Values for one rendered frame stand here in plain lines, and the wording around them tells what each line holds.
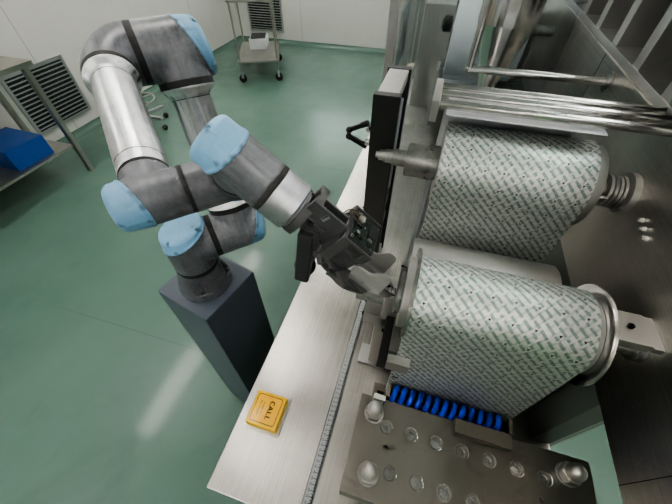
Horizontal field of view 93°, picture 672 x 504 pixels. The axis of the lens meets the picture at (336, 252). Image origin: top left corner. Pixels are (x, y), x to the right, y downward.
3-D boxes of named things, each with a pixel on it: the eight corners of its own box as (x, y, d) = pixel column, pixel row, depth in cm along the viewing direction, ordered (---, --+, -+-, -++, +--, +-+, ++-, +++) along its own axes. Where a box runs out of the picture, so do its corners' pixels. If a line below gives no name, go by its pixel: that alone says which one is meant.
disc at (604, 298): (546, 318, 57) (596, 263, 46) (549, 319, 57) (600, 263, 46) (562, 401, 47) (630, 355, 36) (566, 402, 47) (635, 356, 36)
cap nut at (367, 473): (359, 457, 55) (361, 452, 51) (380, 465, 54) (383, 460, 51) (354, 482, 52) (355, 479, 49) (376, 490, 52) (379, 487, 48)
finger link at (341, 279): (364, 299, 49) (322, 263, 46) (358, 301, 50) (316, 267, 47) (372, 276, 52) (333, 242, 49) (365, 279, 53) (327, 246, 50)
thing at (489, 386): (388, 379, 64) (402, 337, 51) (511, 416, 60) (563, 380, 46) (387, 382, 64) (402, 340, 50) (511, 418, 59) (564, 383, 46)
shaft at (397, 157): (376, 156, 65) (378, 142, 63) (406, 161, 64) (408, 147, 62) (373, 165, 63) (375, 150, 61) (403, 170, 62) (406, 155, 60)
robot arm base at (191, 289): (169, 287, 94) (155, 266, 87) (206, 255, 103) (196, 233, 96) (206, 310, 89) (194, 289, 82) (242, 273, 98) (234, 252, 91)
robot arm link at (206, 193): (182, 170, 54) (175, 156, 44) (245, 153, 58) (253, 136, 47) (200, 214, 55) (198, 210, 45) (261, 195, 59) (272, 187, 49)
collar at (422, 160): (406, 164, 66) (411, 135, 61) (435, 169, 65) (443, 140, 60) (401, 181, 62) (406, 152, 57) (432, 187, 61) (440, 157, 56)
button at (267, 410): (260, 392, 74) (258, 388, 73) (288, 401, 73) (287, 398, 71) (246, 424, 70) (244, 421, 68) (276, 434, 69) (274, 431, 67)
